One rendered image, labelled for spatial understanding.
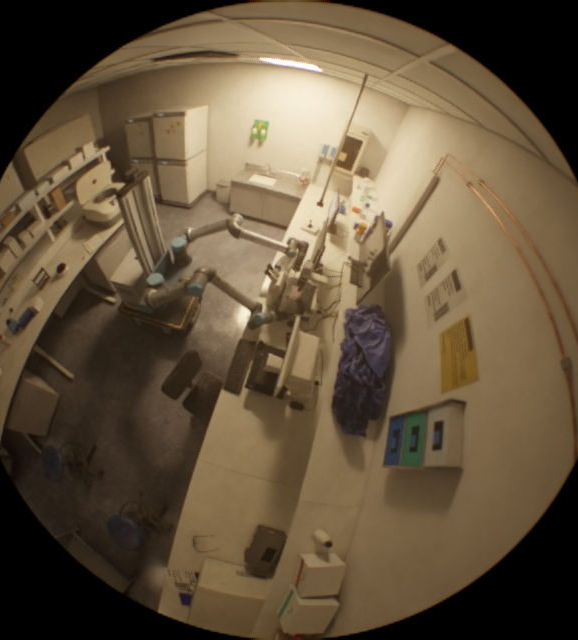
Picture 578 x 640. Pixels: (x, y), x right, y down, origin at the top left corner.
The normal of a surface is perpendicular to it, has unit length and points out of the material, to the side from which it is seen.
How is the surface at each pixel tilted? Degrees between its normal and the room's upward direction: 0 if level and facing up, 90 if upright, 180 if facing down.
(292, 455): 0
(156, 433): 0
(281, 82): 90
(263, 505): 0
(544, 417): 90
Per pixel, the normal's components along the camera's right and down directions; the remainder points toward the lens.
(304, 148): -0.25, 0.82
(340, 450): 0.19, -0.49
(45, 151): 0.97, 0.24
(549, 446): -0.95, -0.31
